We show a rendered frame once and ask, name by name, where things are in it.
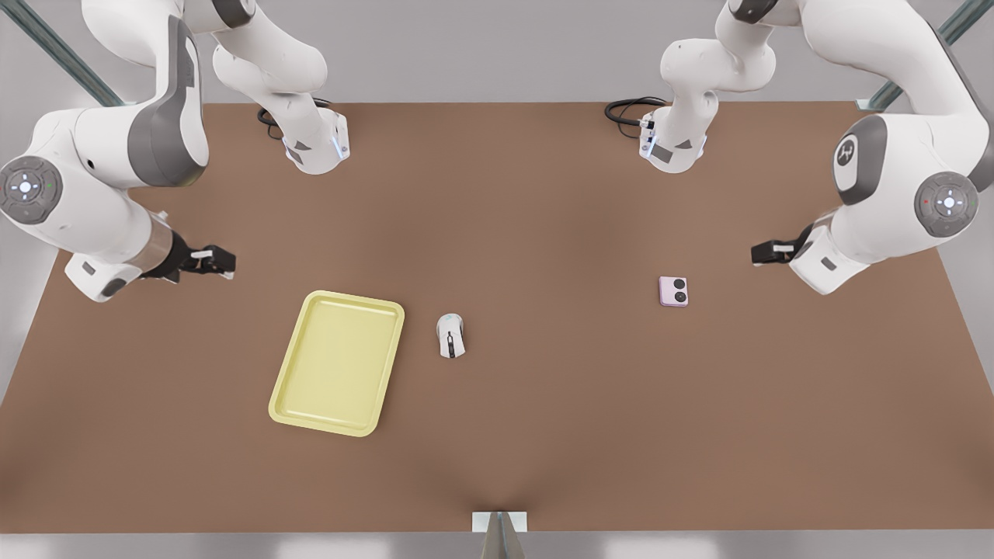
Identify silver frame post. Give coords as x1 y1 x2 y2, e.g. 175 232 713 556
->
854 0 994 111
0 0 126 108
473 511 528 559

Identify white computer mouse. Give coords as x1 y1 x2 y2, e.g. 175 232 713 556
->
436 313 467 359

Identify yellow rectangular tray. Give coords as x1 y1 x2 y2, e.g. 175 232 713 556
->
268 290 406 438

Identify black cable loop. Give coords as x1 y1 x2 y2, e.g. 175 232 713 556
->
604 96 670 141
257 99 333 141

